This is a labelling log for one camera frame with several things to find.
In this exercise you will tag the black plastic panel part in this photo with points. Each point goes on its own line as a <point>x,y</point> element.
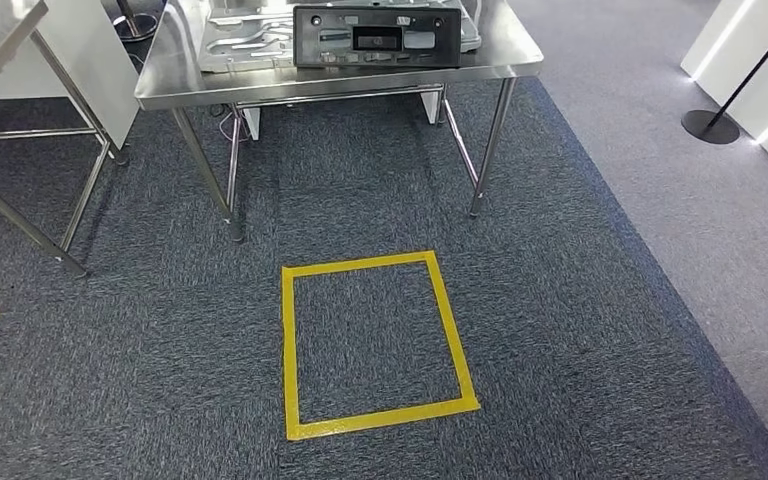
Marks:
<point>304,33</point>

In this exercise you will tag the stainless steel workbench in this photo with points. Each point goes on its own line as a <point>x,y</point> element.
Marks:
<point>172,73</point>

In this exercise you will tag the white stand foot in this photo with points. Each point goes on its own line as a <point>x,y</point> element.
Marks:
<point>251,122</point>
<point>430,106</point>

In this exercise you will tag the yellow floor tape square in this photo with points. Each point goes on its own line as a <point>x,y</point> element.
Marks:
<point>384,418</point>

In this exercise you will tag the stamped silver metal panel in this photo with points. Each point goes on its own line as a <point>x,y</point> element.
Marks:
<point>251,40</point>

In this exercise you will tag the white board panel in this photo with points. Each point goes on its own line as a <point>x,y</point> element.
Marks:
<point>99,66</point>

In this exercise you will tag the white display plinth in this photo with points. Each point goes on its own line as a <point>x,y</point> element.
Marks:
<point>715,40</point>

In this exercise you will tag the black stanchion post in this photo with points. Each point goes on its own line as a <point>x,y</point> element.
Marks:
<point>708,127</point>

